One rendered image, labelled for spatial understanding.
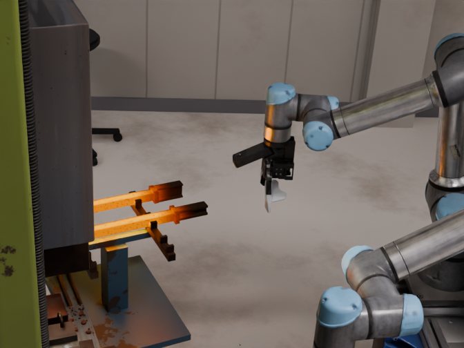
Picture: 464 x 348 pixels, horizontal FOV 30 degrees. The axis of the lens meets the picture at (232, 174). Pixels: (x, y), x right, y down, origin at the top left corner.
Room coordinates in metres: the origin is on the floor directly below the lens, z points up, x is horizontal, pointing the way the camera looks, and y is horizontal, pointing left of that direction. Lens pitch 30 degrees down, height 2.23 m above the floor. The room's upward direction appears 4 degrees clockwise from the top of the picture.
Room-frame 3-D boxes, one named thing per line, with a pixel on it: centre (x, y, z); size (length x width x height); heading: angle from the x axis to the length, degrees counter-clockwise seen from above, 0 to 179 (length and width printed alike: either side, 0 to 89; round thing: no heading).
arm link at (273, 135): (2.12, -0.12, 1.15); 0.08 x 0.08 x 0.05
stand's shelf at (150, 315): (1.94, 0.31, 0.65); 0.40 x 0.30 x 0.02; 28
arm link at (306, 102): (2.10, -0.22, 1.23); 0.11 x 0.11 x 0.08; 88
